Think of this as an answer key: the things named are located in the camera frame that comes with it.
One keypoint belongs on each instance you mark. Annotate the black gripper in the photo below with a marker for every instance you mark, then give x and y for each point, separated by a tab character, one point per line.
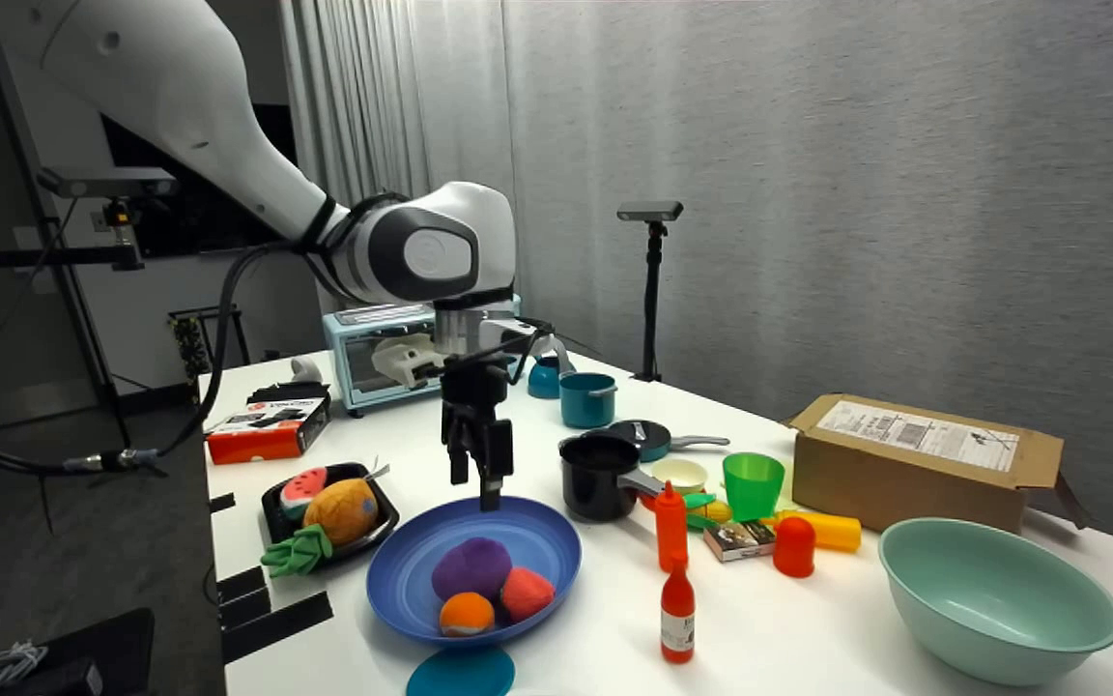
476	392

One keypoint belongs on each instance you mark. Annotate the purple eggplant plush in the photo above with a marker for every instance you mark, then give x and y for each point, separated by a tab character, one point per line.
475	568

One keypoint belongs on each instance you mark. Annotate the red strawberry plush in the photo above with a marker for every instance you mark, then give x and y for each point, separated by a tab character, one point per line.
529	592

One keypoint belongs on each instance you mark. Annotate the watermelon slice plush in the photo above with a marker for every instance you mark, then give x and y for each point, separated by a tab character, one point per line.
303	490

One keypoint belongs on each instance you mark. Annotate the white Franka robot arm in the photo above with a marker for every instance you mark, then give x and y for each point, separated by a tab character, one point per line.
171	92

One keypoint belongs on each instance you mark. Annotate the blue round plate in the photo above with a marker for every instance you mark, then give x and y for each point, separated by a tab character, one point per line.
519	528

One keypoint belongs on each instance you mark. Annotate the black rectangular tray plate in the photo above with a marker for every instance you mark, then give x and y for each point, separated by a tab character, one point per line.
390	508

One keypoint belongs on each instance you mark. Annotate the teal toy pot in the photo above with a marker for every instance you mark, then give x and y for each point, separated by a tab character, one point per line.
589	403

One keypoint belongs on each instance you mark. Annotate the small teal disc plate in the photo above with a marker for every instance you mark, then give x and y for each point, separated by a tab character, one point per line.
463	675

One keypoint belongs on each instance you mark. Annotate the small orange fruit plush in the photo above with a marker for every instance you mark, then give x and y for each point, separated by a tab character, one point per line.
466	618

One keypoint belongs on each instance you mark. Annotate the small black frying pan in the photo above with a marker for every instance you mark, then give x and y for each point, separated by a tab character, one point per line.
646	437

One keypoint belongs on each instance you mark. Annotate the pale cream small dish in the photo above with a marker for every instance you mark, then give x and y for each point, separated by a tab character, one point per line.
681	473

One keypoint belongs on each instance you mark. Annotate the orange squeeze bottle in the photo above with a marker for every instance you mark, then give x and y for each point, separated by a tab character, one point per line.
672	534

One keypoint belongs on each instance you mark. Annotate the red flat box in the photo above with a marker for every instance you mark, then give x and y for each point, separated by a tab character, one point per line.
262	446

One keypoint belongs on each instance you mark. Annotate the green toy vegetable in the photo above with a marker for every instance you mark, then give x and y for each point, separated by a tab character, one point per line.
699	504

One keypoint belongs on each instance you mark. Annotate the black tripod stand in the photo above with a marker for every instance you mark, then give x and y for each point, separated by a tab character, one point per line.
650	297

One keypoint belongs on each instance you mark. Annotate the small yellow toy piece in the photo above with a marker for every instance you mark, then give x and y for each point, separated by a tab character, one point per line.
717	512

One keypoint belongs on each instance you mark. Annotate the small red sauce bottle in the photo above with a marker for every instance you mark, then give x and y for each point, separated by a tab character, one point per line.
677	626

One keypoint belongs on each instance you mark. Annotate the black tape strip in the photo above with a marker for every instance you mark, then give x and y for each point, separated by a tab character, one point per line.
275	629
236	580
247	613

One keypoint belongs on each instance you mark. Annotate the small printed picture box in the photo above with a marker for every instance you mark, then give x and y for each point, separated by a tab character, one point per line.
738	544

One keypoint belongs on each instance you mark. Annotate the green plastic cup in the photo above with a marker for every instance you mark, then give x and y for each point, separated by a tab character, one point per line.
754	490

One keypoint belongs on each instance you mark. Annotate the short red squeeze bottle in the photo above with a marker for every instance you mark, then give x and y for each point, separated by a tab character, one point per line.
796	552

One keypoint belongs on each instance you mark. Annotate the grey curtain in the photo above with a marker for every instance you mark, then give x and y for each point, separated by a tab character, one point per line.
377	118

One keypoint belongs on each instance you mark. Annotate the brown cardboard box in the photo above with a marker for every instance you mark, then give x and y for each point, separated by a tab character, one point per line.
891	486

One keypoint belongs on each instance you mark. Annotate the mint green bowl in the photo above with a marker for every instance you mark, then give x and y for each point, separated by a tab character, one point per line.
995	606

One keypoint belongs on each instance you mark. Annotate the black bar camera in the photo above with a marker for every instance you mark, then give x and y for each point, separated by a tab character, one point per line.
650	211

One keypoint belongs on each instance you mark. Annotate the black metal frame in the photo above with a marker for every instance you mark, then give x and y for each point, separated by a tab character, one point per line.
190	339

